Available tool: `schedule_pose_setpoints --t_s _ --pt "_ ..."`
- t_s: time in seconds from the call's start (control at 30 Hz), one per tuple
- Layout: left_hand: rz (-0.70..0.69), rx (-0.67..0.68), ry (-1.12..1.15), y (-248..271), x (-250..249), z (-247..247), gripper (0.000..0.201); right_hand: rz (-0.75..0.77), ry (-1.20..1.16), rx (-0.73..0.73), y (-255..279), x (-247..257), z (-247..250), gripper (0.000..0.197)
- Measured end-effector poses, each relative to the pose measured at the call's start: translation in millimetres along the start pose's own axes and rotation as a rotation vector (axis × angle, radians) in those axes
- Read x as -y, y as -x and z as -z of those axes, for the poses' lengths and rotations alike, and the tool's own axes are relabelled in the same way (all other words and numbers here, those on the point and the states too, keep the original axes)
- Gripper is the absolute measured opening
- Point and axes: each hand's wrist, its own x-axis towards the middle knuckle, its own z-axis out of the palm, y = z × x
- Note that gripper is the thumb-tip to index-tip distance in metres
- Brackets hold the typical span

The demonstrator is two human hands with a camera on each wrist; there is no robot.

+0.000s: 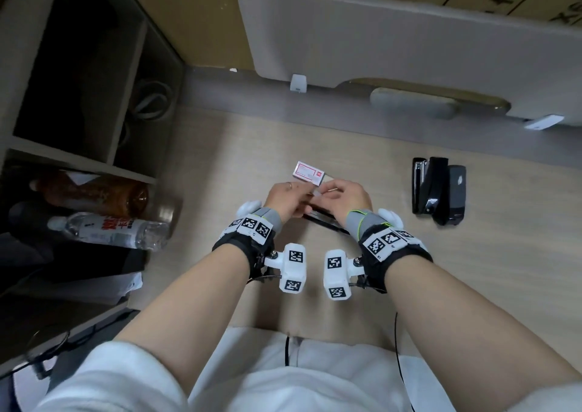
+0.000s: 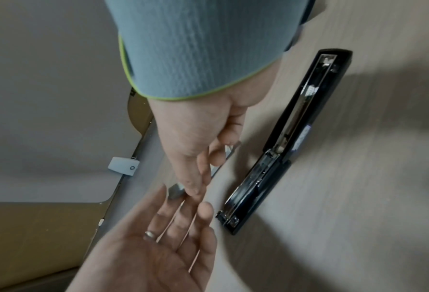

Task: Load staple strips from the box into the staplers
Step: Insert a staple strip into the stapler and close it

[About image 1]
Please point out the white marker wrist camera rig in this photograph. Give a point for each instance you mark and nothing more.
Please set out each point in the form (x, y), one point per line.
(293, 271)
(336, 275)

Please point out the person's left forearm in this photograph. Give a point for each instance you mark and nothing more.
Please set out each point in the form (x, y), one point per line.
(195, 302)

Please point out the black stapler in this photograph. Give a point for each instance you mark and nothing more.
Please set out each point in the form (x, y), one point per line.
(323, 220)
(432, 184)
(456, 193)

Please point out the grey green-edged wrist band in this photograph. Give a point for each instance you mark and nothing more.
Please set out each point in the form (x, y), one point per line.
(273, 220)
(363, 223)

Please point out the clear water bottle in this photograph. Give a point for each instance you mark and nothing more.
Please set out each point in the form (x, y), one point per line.
(104, 232)

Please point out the white plastic bag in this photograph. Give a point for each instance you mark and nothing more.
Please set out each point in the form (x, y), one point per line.
(125, 289)

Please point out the brown drink bottle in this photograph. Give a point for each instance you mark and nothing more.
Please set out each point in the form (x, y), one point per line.
(91, 196)

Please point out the person's right forearm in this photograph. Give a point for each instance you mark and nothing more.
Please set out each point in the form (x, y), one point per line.
(454, 325)

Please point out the clear glass cup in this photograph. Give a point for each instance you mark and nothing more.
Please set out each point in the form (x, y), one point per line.
(166, 218)

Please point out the dark open shelf unit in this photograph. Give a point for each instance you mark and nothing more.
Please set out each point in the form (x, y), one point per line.
(68, 84)

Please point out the white red staples box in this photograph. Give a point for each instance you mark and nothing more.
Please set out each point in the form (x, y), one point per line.
(307, 172)

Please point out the person's left hand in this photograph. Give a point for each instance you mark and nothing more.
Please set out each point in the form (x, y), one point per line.
(286, 198)

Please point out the white panel clamp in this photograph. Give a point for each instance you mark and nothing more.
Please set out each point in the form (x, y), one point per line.
(298, 83)
(543, 122)

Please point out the person's white shirt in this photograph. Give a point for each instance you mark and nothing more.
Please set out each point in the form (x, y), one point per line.
(273, 380)

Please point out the grey desk divider panel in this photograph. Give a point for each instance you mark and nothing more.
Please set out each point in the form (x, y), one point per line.
(386, 39)

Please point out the person's right hand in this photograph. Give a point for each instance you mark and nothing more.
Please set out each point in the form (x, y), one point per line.
(352, 196)

